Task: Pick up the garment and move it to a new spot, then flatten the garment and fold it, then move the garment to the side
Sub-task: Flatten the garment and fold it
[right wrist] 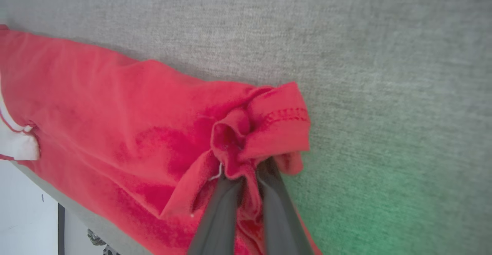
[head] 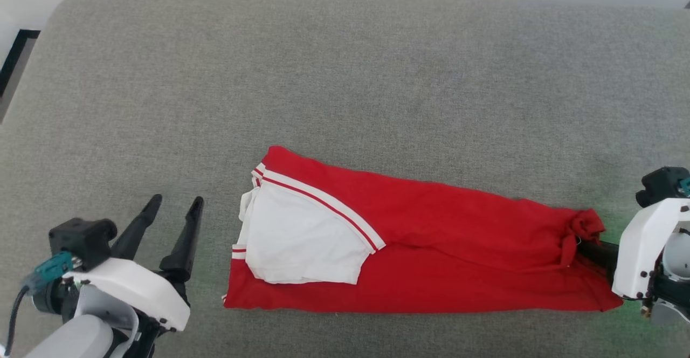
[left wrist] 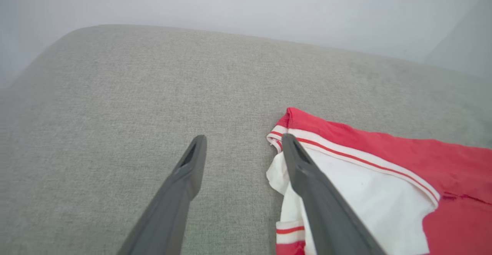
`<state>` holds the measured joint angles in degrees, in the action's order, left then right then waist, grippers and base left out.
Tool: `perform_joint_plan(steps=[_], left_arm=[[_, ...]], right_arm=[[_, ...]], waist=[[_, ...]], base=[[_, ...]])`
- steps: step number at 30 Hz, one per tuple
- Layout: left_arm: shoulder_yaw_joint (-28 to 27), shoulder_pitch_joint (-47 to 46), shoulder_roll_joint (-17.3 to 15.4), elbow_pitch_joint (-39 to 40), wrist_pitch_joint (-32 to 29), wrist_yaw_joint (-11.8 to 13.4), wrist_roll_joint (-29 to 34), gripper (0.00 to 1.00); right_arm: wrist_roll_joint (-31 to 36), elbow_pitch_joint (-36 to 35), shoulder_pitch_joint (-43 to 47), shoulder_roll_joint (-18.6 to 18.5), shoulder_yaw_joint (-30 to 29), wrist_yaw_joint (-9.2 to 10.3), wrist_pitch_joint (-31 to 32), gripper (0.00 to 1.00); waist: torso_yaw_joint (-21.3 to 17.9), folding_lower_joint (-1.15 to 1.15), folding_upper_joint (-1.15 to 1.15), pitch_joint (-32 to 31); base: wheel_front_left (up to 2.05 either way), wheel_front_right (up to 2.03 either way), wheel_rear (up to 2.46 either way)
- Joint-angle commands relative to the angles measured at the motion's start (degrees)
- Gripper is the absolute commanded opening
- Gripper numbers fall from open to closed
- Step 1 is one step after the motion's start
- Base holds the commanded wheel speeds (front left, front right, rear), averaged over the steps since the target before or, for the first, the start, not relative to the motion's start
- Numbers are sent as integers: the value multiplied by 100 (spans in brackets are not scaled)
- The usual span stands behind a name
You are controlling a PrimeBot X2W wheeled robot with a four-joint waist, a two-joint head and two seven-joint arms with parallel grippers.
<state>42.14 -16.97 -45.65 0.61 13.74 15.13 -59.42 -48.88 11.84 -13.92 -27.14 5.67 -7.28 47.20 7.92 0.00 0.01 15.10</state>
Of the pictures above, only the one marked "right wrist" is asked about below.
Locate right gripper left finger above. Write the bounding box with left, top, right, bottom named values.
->
left=187, top=175, right=245, bottom=255

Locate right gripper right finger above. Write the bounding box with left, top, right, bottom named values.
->
left=256, top=157, right=314, bottom=255

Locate red and white basketball jersey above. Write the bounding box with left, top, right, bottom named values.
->
left=0, top=24, right=324, bottom=255

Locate dark patterned object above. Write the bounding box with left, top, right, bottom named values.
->
left=87, top=229, right=120, bottom=255

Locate grey fabric sofa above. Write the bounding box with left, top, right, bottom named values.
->
left=0, top=0, right=492, bottom=255

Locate black vertical post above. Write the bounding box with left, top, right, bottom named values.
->
left=57, top=203, right=65, bottom=255

